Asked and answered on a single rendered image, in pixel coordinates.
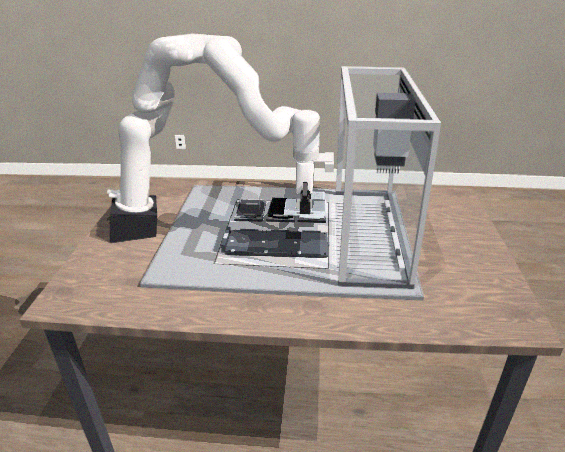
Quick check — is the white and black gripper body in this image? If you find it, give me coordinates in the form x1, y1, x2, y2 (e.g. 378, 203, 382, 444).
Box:
293, 158, 314, 194

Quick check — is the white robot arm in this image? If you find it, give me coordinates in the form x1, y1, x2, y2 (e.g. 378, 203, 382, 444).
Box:
107, 34, 334, 212

